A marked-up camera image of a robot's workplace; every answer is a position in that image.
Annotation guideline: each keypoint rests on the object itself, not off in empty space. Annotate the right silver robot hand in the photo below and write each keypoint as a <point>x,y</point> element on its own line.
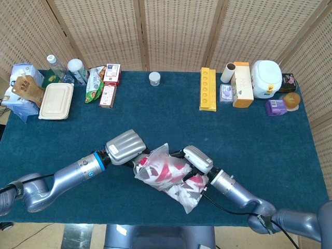
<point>199,159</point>

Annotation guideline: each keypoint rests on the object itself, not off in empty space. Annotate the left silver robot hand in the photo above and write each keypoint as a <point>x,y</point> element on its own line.
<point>125,147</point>

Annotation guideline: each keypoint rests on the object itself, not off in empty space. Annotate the translucent plastic zip bag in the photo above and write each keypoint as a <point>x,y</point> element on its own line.
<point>160,150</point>

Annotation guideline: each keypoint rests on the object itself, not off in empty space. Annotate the red white patterned garment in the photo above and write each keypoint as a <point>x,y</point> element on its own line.
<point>166,171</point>

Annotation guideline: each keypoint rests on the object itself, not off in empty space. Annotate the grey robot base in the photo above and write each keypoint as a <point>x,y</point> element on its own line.
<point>160,237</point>

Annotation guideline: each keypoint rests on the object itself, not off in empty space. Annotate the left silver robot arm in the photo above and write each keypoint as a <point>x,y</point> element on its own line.
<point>72,173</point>

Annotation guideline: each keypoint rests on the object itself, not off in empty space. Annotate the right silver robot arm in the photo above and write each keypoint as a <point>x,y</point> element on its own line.
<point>233,189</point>

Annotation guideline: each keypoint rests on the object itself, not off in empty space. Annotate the green snack bag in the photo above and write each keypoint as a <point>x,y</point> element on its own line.
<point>93,85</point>

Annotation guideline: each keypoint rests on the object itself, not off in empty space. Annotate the blue white plastic bag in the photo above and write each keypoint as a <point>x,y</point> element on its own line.
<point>22,109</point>

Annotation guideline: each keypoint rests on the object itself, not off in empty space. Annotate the blue carpet table cover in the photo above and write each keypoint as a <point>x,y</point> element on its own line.
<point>160,122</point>

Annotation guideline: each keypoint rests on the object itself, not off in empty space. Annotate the brown red flat box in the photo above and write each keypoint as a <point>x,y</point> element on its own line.
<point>107,96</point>

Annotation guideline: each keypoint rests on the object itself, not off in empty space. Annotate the yellow block with holes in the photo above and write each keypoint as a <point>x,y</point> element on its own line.
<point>208,90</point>

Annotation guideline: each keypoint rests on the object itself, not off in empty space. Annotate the clear purple small box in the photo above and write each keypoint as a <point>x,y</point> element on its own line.
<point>226,94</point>

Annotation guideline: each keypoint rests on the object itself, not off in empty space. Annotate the small white jar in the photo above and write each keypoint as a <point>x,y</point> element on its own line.
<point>154,79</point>

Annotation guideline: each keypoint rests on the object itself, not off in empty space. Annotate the red white carton box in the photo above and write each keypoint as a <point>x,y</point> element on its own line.
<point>112,74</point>

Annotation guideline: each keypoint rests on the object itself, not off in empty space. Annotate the beige lidded lunch box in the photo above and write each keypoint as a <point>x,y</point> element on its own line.
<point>55,101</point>

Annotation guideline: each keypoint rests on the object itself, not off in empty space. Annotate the orange beige tissue box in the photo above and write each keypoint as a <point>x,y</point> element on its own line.
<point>242,85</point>

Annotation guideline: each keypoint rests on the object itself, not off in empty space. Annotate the white paper roll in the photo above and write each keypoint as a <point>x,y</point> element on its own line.
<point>227,74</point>

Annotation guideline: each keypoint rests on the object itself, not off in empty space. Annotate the white green cylindrical can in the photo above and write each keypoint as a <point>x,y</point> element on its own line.
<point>77,70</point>

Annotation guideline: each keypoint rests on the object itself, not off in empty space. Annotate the purple packet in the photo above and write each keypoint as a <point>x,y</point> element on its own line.
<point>276,107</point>

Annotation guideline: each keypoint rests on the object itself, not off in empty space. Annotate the dark green packet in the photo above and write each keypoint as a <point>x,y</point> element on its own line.
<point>50,80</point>

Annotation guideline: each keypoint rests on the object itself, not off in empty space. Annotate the clear plastic water bottle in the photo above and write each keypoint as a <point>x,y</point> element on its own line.
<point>57,67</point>

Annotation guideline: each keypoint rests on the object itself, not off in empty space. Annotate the white rice cooker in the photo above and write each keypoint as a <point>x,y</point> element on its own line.
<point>267,77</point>

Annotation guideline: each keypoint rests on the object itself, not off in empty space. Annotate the brown paper pouch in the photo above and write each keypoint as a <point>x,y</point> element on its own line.
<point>27,89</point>

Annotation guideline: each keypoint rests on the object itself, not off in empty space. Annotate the dark box pink print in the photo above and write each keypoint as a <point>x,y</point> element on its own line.
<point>288,81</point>

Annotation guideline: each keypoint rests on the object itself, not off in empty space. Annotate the woven folding screen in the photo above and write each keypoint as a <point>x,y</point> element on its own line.
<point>181,31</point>

